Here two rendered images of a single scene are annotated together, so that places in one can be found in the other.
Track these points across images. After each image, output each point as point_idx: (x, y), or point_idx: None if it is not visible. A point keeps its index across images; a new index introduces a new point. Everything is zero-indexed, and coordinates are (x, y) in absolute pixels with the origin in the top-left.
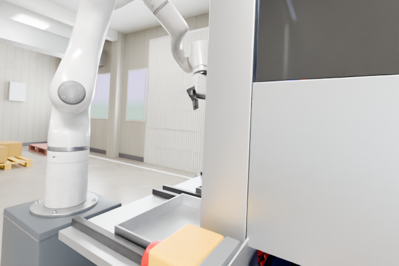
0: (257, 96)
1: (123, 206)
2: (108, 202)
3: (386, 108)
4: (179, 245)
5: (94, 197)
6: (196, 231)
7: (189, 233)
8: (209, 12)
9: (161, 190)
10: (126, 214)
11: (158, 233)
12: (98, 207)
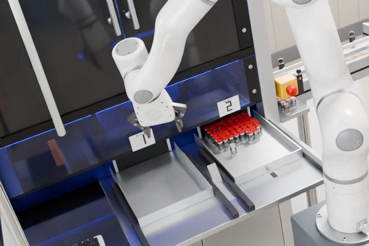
0: None
1: (290, 191)
2: (304, 218)
3: None
4: (288, 77)
5: (319, 223)
6: (280, 80)
7: (283, 80)
8: (264, 14)
9: (246, 199)
10: (290, 180)
11: (273, 157)
12: (314, 210)
